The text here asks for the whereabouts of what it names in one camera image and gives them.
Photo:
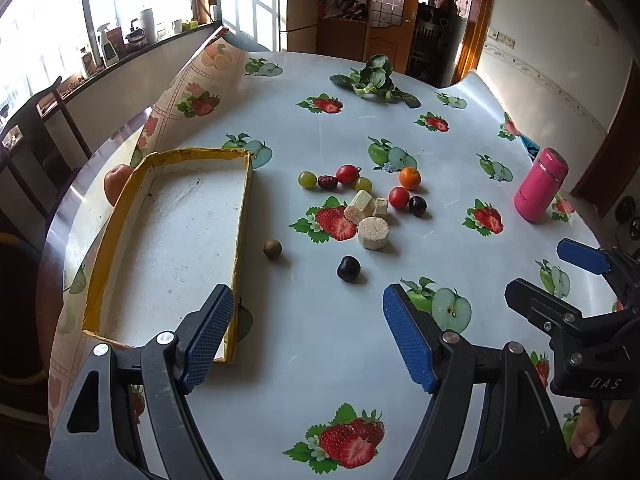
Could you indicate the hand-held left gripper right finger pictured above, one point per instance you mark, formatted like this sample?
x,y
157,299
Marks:
x,y
407,335

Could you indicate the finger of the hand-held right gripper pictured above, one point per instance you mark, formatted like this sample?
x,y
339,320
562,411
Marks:
x,y
582,256
535,302

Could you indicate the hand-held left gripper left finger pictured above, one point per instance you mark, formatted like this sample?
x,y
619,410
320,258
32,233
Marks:
x,y
210,330

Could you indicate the dark purple plum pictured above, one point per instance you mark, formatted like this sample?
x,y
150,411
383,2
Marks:
x,y
348,268
418,206

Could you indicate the round beige cake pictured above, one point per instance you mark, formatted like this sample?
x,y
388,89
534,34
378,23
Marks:
x,y
373,233

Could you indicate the white foam tray yellow rim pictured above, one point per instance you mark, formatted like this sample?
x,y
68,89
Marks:
x,y
175,220

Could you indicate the small beige cake block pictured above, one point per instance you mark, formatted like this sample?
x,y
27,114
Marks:
x,y
381,207

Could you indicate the square beige cake block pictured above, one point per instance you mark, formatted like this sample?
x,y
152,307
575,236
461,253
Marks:
x,y
359,206

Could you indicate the red cherry tomato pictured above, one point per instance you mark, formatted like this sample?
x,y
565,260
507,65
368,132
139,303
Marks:
x,y
399,197

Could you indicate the small orange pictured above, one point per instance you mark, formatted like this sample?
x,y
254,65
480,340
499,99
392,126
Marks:
x,y
410,178

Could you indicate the large green grape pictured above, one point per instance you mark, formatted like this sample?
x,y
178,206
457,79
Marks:
x,y
307,179

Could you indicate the person's right hand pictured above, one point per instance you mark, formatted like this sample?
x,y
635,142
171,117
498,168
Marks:
x,y
590,430

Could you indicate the pink thermos bottle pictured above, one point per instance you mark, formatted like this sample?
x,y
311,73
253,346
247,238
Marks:
x,y
540,185

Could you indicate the brown round fruit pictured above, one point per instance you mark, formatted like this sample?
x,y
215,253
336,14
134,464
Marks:
x,y
273,249

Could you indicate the blue plastic object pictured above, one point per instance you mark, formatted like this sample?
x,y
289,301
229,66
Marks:
x,y
529,145

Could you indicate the small green grape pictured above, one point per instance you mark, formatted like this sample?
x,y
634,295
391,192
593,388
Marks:
x,y
364,184

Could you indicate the cherry tomato with stem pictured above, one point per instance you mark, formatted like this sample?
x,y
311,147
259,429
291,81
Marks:
x,y
346,174

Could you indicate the dark red strawberry fruit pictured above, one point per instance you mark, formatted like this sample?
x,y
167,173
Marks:
x,y
327,182

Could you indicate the red apple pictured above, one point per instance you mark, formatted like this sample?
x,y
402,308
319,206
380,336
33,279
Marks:
x,y
116,182

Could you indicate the green leafy vegetable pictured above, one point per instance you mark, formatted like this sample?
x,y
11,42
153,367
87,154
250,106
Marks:
x,y
375,75

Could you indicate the dark wooden chair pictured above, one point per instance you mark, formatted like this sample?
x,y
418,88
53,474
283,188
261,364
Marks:
x,y
50,110

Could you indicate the brown box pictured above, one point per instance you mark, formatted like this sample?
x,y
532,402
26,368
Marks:
x,y
89,63

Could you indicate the white spray bottle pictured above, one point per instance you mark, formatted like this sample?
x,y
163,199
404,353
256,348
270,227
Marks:
x,y
108,45

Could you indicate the dark teapot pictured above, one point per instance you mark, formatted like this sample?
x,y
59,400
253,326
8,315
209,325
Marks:
x,y
135,36

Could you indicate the white mug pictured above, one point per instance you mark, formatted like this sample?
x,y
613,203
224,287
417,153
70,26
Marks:
x,y
177,25

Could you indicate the white jug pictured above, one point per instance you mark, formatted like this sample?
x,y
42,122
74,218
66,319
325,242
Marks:
x,y
148,25

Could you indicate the wooden glass cabinet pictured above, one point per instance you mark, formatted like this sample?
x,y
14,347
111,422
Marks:
x,y
385,10

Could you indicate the wall switch plate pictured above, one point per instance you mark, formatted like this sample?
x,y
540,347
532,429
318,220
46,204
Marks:
x,y
501,38

